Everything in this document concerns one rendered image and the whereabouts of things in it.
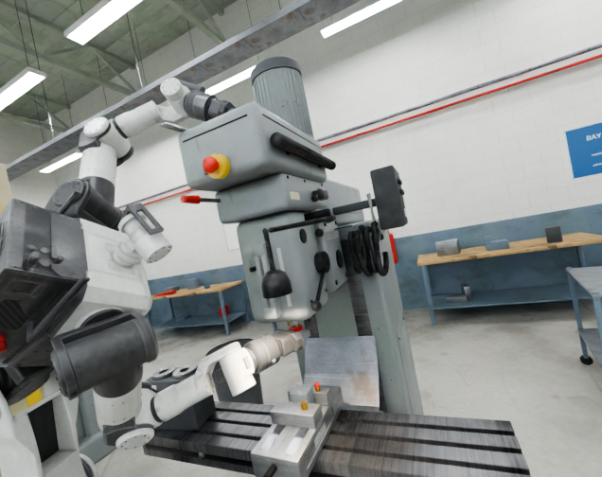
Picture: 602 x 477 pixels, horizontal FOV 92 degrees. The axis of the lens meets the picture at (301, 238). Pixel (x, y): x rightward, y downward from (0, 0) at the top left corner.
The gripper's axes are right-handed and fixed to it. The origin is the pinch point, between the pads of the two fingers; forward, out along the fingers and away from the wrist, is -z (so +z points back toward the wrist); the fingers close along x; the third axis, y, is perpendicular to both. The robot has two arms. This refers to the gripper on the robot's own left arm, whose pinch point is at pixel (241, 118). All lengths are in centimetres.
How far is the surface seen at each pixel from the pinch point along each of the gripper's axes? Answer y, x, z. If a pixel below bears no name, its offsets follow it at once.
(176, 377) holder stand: -96, -7, -2
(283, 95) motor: 15.6, -14.7, -5.4
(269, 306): -50, 13, -30
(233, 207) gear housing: -27.1, 10.9, -10.7
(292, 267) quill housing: -37, 11, -33
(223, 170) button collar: -18.4, 23.9, -11.1
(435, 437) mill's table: -69, 7, -86
